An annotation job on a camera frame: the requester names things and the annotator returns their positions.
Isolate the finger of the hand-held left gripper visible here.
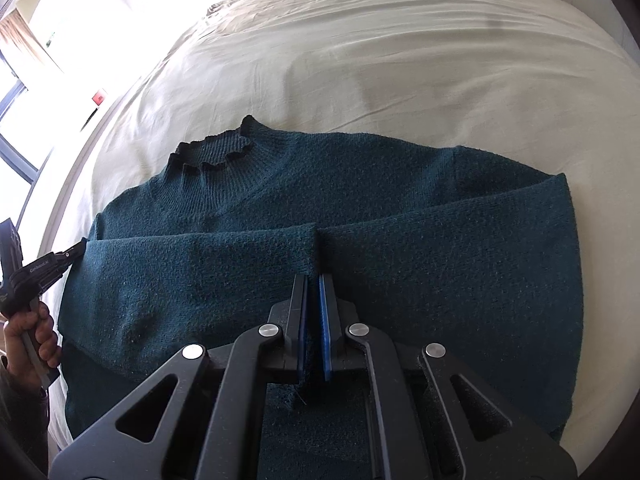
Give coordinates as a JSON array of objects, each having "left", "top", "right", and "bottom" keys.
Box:
[{"left": 52, "top": 239, "right": 87, "bottom": 267}]

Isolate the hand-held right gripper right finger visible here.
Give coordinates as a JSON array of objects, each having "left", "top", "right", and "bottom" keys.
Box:
[{"left": 319, "top": 273, "right": 578, "bottom": 480}]

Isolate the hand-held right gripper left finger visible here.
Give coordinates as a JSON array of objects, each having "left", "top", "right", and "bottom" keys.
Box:
[{"left": 47, "top": 274, "right": 313, "bottom": 480}]

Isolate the dark teal knit sweater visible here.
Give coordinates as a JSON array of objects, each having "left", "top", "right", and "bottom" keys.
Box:
[{"left": 56, "top": 115, "right": 588, "bottom": 480}]

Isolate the person's left forearm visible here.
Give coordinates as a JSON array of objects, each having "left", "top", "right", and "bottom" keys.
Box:
[{"left": 0, "top": 362, "right": 51, "bottom": 461}]

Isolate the person's left hand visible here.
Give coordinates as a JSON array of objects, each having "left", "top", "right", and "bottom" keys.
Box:
[{"left": 2, "top": 302, "right": 63, "bottom": 394}]

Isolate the brown curtain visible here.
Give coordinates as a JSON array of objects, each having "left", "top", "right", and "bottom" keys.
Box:
[{"left": 0, "top": 7, "right": 58, "bottom": 78}]

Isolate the beige bed sheet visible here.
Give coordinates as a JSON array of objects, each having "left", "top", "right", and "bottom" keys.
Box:
[{"left": 50, "top": 0, "right": 633, "bottom": 461}]

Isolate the dark window frame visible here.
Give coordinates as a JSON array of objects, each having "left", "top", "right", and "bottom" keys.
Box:
[{"left": 0, "top": 80, "right": 53, "bottom": 186}]

